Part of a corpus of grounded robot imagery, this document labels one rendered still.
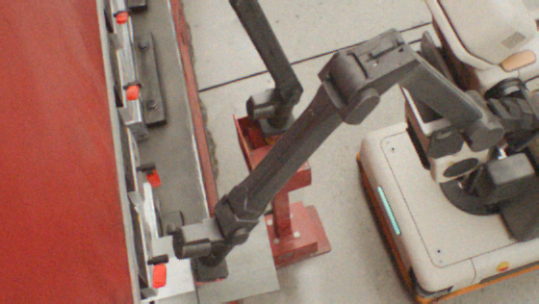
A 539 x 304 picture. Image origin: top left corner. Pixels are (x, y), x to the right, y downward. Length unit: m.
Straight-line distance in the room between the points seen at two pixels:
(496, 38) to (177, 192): 0.86
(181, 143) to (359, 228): 1.02
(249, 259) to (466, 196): 1.09
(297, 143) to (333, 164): 1.57
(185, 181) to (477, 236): 1.06
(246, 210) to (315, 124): 0.23
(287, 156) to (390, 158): 1.29
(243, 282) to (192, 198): 0.32
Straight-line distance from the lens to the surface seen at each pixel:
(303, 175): 1.90
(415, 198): 2.39
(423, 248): 2.33
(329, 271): 2.57
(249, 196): 1.25
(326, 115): 1.13
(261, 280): 1.53
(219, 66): 3.00
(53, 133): 0.88
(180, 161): 1.80
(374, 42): 1.13
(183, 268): 1.56
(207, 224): 1.34
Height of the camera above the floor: 2.46
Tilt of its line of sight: 63 degrees down
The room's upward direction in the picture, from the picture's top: 8 degrees counter-clockwise
